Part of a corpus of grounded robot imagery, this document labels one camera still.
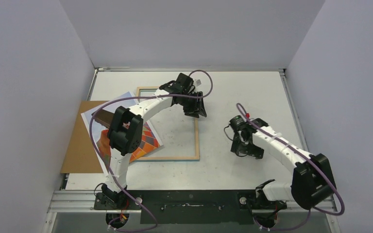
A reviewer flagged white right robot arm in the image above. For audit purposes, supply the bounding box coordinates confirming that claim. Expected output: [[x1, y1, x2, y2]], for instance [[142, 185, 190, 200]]
[[229, 116, 336, 210]]

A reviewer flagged brown cardboard backing board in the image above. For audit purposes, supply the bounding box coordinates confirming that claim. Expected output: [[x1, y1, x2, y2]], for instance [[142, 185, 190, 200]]
[[60, 101, 105, 174]]

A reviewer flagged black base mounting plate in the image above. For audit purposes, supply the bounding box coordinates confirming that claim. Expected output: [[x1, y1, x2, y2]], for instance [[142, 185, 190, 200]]
[[94, 189, 287, 225]]

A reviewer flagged blue wooden picture frame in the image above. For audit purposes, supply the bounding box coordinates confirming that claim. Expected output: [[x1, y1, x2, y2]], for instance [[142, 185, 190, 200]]
[[135, 86, 200, 162]]

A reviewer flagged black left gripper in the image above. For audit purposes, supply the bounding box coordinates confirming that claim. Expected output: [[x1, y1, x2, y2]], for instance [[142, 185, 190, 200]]
[[180, 91, 206, 119]]

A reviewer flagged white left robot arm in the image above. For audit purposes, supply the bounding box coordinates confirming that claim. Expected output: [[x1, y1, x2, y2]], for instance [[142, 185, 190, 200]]
[[102, 73, 207, 209]]

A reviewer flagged hot air balloon photo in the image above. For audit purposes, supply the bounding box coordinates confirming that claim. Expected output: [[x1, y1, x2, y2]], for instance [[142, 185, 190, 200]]
[[81, 99, 163, 175]]

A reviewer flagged aluminium front rail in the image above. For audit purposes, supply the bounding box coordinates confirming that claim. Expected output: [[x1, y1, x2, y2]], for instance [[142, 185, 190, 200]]
[[47, 190, 336, 213]]

